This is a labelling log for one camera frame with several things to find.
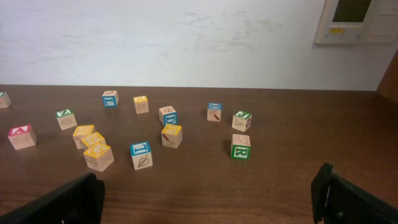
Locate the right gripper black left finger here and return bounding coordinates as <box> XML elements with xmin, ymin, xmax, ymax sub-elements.
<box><xmin>1</xmin><ymin>172</ymin><xmax>105</xmax><ymax>223</ymax></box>

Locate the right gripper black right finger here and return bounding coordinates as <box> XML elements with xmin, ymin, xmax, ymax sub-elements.
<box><xmin>311</xmin><ymin>162</ymin><xmax>397</xmax><ymax>224</ymax></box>

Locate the red A letter block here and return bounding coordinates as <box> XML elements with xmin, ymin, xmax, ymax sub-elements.
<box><xmin>8</xmin><ymin>124</ymin><xmax>37</xmax><ymax>150</ymax></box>

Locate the yellow E cluster block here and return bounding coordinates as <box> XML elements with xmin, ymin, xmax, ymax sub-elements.
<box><xmin>83</xmin><ymin>143</ymin><xmax>114</xmax><ymax>172</ymax></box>

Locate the yellow cluster block middle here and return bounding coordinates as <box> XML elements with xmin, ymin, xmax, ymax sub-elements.
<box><xmin>80</xmin><ymin>132</ymin><xmax>106</xmax><ymax>150</ymax></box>

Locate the yellow cluster block left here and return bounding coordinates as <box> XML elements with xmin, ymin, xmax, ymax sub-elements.
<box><xmin>73</xmin><ymin>124</ymin><xmax>95</xmax><ymax>149</ymax></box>

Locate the blue I letter block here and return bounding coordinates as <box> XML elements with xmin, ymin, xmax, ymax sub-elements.
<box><xmin>130</xmin><ymin>141</ymin><xmax>153</xmax><ymax>170</ymax></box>

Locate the green Z letter block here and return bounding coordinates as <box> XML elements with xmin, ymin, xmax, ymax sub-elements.
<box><xmin>55</xmin><ymin>109</ymin><xmax>77</xmax><ymax>130</ymax></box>

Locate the blue-sided block top centre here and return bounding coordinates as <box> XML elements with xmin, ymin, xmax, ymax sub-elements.
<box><xmin>102</xmin><ymin>90</ymin><xmax>119</xmax><ymax>108</ymax></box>

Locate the green-sided block far right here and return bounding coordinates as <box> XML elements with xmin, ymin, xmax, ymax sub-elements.
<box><xmin>231</xmin><ymin>134</ymin><xmax>251</xmax><ymax>159</ymax></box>

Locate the yellow block right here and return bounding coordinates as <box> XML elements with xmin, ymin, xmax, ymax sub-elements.
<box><xmin>161</xmin><ymin>124</ymin><xmax>182</xmax><ymax>148</ymax></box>

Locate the yellow block top centre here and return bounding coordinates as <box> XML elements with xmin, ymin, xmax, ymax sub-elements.
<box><xmin>133</xmin><ymin>95</ymin><xmax>149</xmax><ymax>114</ymax></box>

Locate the green J letter block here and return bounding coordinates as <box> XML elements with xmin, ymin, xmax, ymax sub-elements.
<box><xmin>231</xmin><ymin>111</ymin><xmax>252</xmax><ymax>132</ymax></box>

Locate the blue D sided block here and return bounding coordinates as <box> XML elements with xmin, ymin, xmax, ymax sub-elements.
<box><xmin>159</xmin><ymin>106</ymin><xmax>178</xmax><ymax>126</ymax></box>

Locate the red Q letter block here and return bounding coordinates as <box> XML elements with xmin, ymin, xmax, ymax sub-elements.
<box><xmin>0</xmin><ymin>92</ymin><xmax>11</xmax><ymax>108</ymax></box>

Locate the blue X letter block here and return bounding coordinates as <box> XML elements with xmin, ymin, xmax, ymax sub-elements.
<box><xmin>207</xmin><ymin>103</ymin><xmax>222</xmax><ymax>121</ymax></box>

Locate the white wall control panel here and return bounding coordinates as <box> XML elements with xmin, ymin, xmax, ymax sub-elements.
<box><xmin>315</xmin><ymin>0</ymin><xmax>397</xmax><ymax>44</ymax></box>

